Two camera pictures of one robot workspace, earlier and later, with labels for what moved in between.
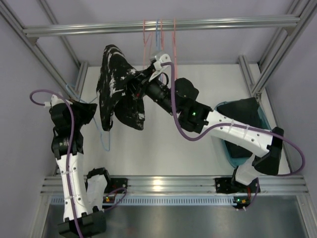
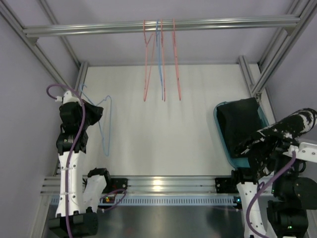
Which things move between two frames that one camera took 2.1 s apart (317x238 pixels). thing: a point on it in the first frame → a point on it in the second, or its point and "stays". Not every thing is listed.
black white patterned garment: x=117 y=90 → x=261 y=150
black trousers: x=246 y=112 stays
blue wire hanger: x=76 y=92 → x=107 y=152
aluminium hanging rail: x=289 y=23 stays
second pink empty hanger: x=175 y=49 stays
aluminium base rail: x=52 y=186 stays
